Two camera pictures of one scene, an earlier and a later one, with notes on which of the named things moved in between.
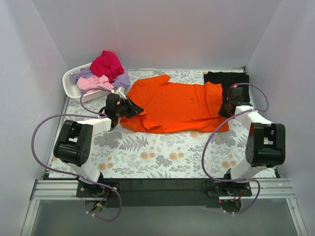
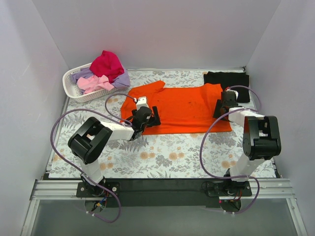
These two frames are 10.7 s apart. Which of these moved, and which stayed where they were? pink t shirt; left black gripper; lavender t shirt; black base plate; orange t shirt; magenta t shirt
Moved: left black gripper; orange t shirt
Stayed: pink t shirt; lavender t shirt; magenta t shirt; black base plate
